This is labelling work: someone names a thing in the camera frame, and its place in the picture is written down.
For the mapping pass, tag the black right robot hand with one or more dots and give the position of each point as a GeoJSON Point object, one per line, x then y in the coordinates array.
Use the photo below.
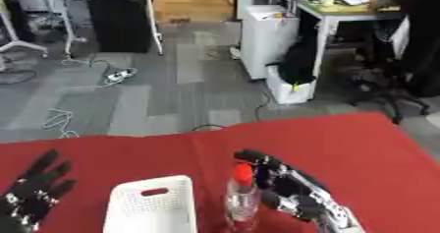
{"type": "Point", "coordinates": [275, 181]}

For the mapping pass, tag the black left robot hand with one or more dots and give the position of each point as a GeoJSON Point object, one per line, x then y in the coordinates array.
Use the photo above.
{"type": "Point", "coordinates": [33, 191]}

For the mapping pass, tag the clear bottle with red cap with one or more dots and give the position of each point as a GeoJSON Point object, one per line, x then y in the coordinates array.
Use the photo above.
{"type": "Point", "coordinates": [242, 197]}

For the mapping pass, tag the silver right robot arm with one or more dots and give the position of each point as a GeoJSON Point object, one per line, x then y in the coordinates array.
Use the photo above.
{"type": "Point", "coordinates": [335, 210]}

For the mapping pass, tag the white bin with black bag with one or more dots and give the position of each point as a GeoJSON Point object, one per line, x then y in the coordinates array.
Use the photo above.
{"type": "Point", "coordinates": [293, 79]}

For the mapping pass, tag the white perforated plastic basket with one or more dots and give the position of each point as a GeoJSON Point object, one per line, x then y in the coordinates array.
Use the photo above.
{"type": "Point", "coordinates": [152, 205]}

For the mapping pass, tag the white cabinet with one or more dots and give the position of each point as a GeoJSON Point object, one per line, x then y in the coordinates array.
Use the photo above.
{"type": "Point", "coordinates": [267, 40]}

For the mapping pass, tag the white power strip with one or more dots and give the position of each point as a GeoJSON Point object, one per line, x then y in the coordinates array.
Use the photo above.
{"type": "Point", "coordinates": [119, 75]}

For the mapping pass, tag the black office chair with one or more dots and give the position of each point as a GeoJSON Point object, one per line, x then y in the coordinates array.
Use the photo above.
{"type": "Point", "coordinates": [389, 89]}

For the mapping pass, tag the white chair base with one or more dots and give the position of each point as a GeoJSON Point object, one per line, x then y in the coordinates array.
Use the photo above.
{"type": "Point", "coordinates": [17, 40]}

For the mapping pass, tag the desk with cluttered top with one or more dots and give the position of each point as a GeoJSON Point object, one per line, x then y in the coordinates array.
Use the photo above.
{"type": "Point", "coordinates": [335, 11]}

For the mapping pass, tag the white desk with black cabinet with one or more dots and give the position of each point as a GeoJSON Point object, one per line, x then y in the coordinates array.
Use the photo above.
{"type": "Point", "coordinates": [109, 14]}

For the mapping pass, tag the person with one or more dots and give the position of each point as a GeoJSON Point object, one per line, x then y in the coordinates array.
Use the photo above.
{"type": "Point", "coordinates": [417, 30]}

